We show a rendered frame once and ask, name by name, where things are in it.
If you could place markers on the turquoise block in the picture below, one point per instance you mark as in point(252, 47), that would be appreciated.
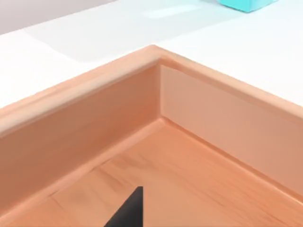
point(246, 4)

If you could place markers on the shallow salmon-coloured box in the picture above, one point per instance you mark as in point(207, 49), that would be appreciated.
point(189, 142)

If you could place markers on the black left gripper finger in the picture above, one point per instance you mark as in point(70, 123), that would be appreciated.
point(133, 210)

